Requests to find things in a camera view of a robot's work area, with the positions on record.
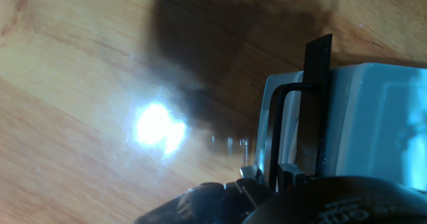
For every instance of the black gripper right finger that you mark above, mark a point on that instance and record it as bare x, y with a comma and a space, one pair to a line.
289, 176

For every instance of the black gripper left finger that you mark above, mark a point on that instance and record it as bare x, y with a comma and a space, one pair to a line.
213, 200

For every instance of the brown wooden board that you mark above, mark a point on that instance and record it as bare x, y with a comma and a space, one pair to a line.
66, 117

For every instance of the white drawer cabinet frame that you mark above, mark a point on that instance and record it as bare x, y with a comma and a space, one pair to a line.
367, 117

